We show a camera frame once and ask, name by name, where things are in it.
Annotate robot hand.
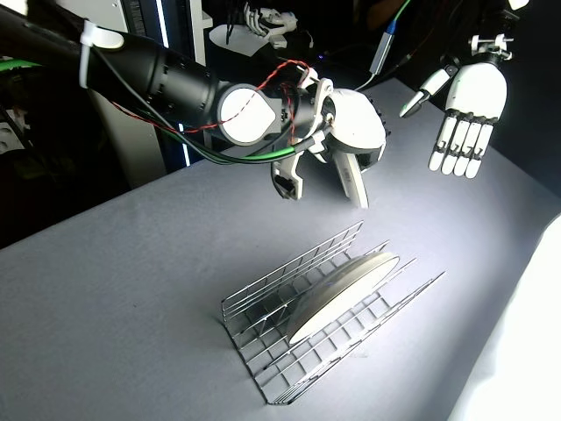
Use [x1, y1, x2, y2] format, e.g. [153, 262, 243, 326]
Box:
[398, 62, 509, 179]
[323, 87, 393, 175]

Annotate white round plate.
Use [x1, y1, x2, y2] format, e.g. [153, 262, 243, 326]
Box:
[287, 252, 401, 347]
[333, 148, 370, 210]

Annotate wire dish rack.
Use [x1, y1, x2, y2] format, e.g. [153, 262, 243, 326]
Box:
[221, 221, 447, 405]

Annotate black device with blue light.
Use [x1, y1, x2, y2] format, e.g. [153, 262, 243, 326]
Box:
[280, 30, 330, 62]

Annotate grey cable adapter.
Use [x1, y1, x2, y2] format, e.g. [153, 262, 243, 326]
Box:
[369, 29, 396, 76]

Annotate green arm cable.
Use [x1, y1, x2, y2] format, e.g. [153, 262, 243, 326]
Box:
[0, 58, 310, 167]
[387, 0, 414, 35]

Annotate spare white robot hand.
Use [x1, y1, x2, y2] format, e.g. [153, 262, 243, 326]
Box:
[242, 1, 300, 39]

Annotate white round stand base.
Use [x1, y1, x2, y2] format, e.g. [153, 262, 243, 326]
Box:
[209, 22, 275, 57]

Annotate red black twisted cable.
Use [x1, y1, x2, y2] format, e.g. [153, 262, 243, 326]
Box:
[111, 60, 311, 135]

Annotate grey tablecloth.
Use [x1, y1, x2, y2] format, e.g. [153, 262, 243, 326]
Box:
[0, 76, 561, 421]

